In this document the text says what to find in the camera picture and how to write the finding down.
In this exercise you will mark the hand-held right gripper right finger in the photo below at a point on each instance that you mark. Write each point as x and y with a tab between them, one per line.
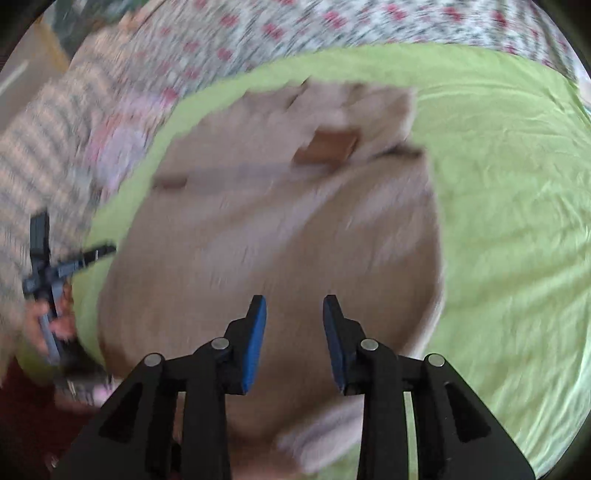
333	344

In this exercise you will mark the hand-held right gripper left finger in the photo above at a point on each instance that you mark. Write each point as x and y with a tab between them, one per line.
256	341

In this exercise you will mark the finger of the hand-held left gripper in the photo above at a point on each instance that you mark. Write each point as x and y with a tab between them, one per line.
87	257

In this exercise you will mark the beige pants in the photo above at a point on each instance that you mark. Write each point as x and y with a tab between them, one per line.
277	230

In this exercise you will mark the person's striped sleeved forearm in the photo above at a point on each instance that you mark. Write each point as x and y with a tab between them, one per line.
41	166

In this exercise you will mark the person's left hand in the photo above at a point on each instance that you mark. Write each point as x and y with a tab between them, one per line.
57	318

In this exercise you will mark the green bed sheet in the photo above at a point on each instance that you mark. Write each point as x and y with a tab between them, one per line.
503	221

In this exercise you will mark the floral patterned blanket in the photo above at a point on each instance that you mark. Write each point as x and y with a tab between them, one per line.
194	60

